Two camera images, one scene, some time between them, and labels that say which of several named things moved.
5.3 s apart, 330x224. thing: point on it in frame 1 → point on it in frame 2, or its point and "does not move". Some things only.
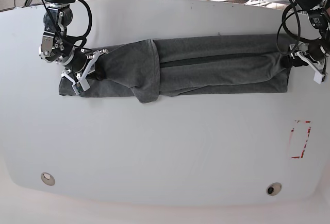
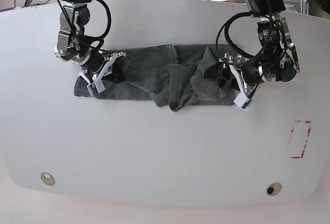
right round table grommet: x=274 y=188 does not move
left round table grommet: x=47 y=178 does not move
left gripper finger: x=297 y=61 → x=213 y=72
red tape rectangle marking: x=304 y=144 does not move
